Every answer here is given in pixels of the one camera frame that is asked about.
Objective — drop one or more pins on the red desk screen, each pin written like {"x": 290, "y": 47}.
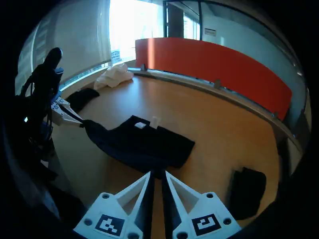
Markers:
{"x": 214, "y": 64}

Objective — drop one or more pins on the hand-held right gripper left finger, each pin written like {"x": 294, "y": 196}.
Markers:
{"x": 113, "y": 208}

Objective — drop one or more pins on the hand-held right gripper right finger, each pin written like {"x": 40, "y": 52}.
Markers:
{"x": 199, "y": 208}

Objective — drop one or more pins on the black towel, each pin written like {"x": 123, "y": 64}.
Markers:
{"x": 83, "y": 97}
{"x": 142, "y": 147}

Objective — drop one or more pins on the heap of white towels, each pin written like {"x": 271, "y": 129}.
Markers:
{"x": 113, "y": 76}

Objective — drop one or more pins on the stack of black towels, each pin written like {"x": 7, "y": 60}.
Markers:
{"x": 246, "y": 193}

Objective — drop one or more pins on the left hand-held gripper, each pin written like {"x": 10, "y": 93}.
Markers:
{"x": 43, "y": 82}

